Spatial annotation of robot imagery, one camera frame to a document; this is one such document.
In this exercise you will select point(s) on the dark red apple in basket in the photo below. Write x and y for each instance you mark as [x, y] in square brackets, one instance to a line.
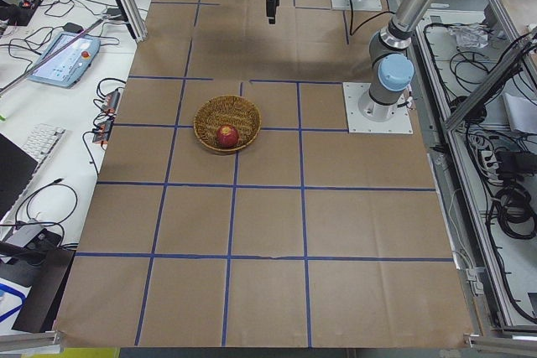
[227, 136]

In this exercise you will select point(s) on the blue teach pendant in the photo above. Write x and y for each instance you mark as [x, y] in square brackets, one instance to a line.
[69, 65]

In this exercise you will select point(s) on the woven wicker basket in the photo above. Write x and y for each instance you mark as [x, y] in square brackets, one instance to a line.
[231, 110]

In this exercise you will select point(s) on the white keyboard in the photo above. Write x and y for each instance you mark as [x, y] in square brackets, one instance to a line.
[42, 141]

